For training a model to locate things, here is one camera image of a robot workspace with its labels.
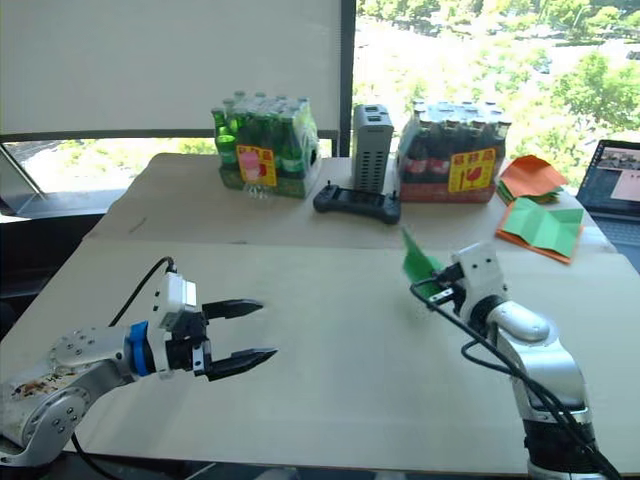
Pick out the green glass bottle pack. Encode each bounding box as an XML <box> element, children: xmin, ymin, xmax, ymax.
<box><xmin>209</xmin><ymin>90</ymin><xmax>322</xmax><ymax>200</ymax></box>

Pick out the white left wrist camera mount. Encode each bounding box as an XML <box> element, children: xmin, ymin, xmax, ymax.
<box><xmin>147</xmin><ymin>271</ymin><xmax>201</xmax><ymax>379</ymax></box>

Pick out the dark cola bottle pack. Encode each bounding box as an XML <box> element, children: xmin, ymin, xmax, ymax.
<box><xmin>396</xmin><ymin>99</ymin><xmax>513</xmax><ymax>204</ymax></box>

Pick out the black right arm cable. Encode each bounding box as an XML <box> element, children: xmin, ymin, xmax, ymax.
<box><xmin>409</xmin><ymin>279</ymin><xmax>624</xmax><ymax>480</ymax></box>

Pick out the open laptop computer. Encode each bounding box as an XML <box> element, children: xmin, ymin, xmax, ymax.
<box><xmin>574</xmin><ymin>139</ymin><xmax>640</xmax><ymax>250</ymax></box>

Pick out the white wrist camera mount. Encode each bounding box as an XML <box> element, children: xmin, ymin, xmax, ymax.
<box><xmin>147</xmin><ymin>271</ymin><xmax>201</xmax><ymax>379</ymax></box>
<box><xmin>450</xmin><ymin>242</ymin><xmax>511</xmax><ymax>322</ymax></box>

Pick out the black thin cable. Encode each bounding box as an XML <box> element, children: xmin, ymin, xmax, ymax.
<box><xmin>70</xmin><ymin>431</ymin><xmax>125</xmax><ymax>480</ymax></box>

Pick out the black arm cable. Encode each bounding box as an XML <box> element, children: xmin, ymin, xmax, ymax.
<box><xmin>107</xmin><ymin>255</ymin><xmax>178</xmax><ymax>329</ymax></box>
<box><xmin>409</xmin><ymin>279</ymin><xmax>624</xmax><ymax>480</ymax></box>

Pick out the black handheld controller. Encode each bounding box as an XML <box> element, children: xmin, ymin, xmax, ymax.
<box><xmin>312</xmin><ymin>180</ymin><xmax>403</xmax><ymax>225</ymax></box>

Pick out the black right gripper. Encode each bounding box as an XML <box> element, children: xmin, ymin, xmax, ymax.
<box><xmin>428</xmin><ymin>264</ymin><xmax>470</xmax><ymax>315</ymax></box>

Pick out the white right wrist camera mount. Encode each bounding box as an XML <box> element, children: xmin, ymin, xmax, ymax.
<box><xmin>450</xmin><ymin>242</ymin><xmax>511</xmax><ymax>322</ymax></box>

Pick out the white roller blind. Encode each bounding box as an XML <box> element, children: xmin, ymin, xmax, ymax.
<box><xmin>0</xmin><ymin>0</ymin><xmax>345</xmax><ymax>135</ymax></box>

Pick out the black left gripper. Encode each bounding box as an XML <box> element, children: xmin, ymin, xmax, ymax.
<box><xmin>164</xmin><ymin>298</ymin><xmax>279</xmax><ymax>383</ymax></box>

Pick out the dark window frame post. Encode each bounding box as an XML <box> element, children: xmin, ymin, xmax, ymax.
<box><xmin>340</xmin><ymin>0</ymin><xmax>358</xmax><ymax>157</ymax></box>

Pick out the grey perforated power unit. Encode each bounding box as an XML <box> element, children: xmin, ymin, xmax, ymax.
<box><xmin>351</xmin><ymin>103</ymin><xmax>393</xmax><ymax>194</ymax></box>

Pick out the creased green paper sheet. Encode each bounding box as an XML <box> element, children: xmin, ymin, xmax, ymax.
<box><xmin>500</xmin><ymin>196</ymin><xmax>586</xmax><ymax>250</ymax></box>

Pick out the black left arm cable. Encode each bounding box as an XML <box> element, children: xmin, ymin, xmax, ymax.
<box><xmin>107</xmin><ymin>255</ymin><xmax>178</xmax><ymax>329</ymax></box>

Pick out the orange folded paper stack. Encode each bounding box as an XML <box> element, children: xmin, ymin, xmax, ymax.
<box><xmin>495</xmin><ymin>155</ymin><xmax>571</xmax><ymax>207</ymax></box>

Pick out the green paper sheet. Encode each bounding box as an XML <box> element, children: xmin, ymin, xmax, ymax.
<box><xmin>500</xmin><ymin>196</ymin><xmax>586</xmax><ymax>250</ymax></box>
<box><xmin>401</xmin><ymin>226</ymin><xmax>447</xmax><ymax>312</ymax></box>

